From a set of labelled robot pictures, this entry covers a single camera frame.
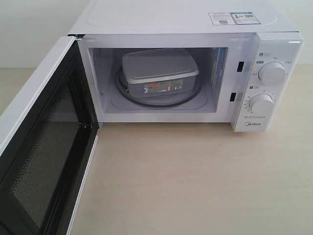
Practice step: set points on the white plastic lidded container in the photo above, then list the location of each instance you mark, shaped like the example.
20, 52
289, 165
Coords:
159, 72

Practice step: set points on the white microwave oven body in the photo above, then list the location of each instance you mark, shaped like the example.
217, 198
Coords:
228, 57

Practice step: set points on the glass turntable plate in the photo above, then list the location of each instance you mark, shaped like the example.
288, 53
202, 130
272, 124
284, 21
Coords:
156, 102

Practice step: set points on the white lower control knob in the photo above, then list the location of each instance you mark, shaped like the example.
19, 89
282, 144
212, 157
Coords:
261, 104

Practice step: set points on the white control knob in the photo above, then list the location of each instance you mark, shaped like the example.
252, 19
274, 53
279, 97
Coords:
272, 74
261, 104

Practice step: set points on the white upper control knob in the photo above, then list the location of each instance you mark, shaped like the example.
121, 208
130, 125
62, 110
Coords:
272, 74

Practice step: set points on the blue white warning sticker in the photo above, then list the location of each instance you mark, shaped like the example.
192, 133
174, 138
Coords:
233, 18

